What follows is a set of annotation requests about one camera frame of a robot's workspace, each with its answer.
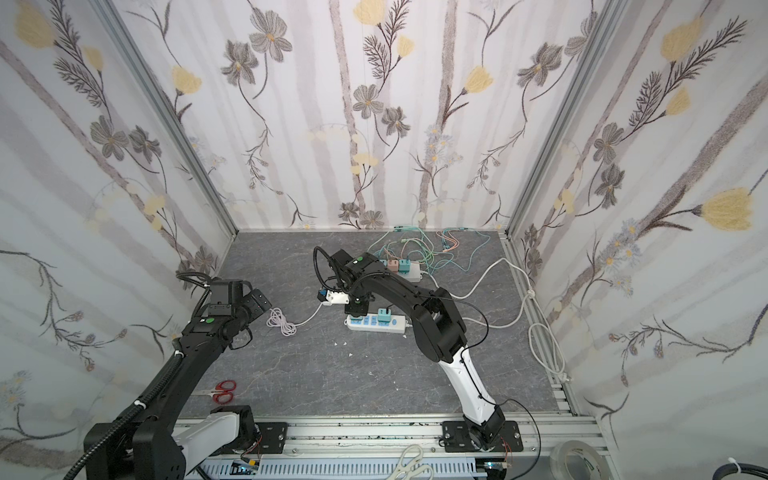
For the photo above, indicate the white blue power strip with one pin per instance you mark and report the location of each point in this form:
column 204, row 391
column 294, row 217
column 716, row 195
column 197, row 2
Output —
column 393, row 324

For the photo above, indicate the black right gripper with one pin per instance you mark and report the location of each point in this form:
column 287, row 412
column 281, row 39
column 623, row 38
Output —
column 355, row 303

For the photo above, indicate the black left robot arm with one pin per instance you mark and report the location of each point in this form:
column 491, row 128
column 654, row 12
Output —
column 140, row 443

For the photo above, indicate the white scissors handles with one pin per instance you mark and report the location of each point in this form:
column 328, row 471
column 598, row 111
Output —
column 410, row 465

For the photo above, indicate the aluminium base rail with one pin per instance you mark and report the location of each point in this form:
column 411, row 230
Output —
column 368, row 447

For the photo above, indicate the clear tape roll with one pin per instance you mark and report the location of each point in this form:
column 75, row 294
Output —
column 575, row 459

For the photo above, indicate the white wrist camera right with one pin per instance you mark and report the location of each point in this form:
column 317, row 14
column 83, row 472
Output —
column 333, row 297

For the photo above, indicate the red handled scissors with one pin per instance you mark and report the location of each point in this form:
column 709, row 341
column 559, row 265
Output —
column 221, row 394

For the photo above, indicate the white multicolour power strip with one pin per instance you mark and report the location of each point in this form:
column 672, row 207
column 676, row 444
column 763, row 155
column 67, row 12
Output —
column 411, row 272

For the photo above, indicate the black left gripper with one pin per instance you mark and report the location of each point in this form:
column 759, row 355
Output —
column 257, row 301

